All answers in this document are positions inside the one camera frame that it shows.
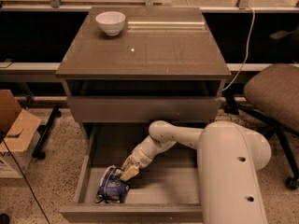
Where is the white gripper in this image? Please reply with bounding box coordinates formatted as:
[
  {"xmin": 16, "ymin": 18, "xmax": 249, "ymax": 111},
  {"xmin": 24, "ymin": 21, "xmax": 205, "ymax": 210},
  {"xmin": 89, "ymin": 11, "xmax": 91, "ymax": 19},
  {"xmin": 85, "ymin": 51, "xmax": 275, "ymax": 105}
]
[{"xmin": 120, "ymin": 144, "xmax": 153, "ymax": 182}]

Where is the blue chip bag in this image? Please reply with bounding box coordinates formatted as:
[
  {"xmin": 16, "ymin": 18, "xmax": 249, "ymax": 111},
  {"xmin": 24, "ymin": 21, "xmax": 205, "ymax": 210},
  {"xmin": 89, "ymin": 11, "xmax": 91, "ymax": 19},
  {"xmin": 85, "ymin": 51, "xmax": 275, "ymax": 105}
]
[{"xmin": 95, "ymin": 165, "xmax": 130, "ymax": 203}]

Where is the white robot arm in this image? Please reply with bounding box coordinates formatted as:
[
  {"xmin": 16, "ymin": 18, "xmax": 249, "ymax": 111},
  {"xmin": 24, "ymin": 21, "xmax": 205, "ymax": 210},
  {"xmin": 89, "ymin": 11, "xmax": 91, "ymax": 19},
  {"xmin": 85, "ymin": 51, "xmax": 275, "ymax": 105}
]
[{"xmin": 121, "ymin": 120, "xmax": 271, "ymax": 224}]

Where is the open grey middle drawer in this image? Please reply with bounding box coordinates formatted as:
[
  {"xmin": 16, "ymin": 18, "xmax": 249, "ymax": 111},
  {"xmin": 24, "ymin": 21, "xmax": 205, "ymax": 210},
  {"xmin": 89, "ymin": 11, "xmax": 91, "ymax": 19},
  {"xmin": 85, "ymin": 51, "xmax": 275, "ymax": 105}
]
[{"xmin": 61, "ymin": 124, "xmax": 202, "ymax": 224}]

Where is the closed grey top drawer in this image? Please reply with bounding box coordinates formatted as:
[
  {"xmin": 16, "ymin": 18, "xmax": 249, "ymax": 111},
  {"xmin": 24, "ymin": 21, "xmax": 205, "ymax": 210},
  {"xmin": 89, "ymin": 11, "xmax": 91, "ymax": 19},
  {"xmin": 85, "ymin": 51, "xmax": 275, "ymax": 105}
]
[{"xmin": 67, "ymin": 96, "xmax": 221, "ymax": 123}]

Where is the grey drawer cabinet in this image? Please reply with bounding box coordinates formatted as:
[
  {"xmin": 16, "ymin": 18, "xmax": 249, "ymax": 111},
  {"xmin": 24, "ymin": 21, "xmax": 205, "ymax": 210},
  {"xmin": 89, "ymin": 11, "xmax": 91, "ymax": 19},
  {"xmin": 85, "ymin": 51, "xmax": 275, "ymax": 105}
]
[{"xmin": 56, "ymin": 7, "xmax": 231, "ymax": 139}]

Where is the black metal stand leg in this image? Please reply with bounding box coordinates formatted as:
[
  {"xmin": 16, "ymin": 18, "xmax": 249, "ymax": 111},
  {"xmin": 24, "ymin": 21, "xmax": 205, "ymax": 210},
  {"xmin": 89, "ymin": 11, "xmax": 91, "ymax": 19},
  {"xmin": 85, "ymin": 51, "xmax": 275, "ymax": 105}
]
[{"xmin": 32, "ymin": 105, "xmax": 62, "ymax": 160}]

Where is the open cardboard box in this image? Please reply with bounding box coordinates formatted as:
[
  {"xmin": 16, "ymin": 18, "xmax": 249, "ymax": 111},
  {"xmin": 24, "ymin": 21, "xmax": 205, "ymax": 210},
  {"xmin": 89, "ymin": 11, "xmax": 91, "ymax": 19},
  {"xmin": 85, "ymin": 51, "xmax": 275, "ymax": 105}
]
[{"xmin": 0, "ymin": 90, "xmax": 41, "ymax": 178}]

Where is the white ceramic bowl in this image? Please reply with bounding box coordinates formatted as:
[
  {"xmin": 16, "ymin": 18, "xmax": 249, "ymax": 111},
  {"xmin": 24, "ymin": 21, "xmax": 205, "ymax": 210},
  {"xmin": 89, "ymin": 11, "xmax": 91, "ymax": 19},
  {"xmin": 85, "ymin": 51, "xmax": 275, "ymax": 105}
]
[{"xmin": 95, "ymin": 11, "xmax": 126, "ymax": 36}]

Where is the brown office chair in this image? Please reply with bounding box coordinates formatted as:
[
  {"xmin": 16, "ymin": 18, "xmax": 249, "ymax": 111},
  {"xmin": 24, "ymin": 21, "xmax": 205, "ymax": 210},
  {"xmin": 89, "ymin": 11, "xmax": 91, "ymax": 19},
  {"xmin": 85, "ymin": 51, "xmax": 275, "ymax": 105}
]
[{"xmin": 223, "ymin": 63, "xmax": 299, "ymax": 189}]

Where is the black thin cable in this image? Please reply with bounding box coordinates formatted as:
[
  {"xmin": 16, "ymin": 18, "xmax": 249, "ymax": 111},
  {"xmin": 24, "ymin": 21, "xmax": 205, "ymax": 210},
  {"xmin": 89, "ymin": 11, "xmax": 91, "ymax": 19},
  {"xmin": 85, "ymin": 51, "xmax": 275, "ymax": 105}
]
[{"xmin": 0, "ymin": 133, "xmax": 51, "ymax": 224}]

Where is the white cable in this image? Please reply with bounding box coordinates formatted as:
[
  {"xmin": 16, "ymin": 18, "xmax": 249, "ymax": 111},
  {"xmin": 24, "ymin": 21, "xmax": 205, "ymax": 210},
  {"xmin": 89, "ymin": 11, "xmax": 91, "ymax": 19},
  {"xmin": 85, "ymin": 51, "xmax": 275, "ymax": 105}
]
[{"xmin": 221, "ymin": 6, "xmax": 256, "ymax": 92}]

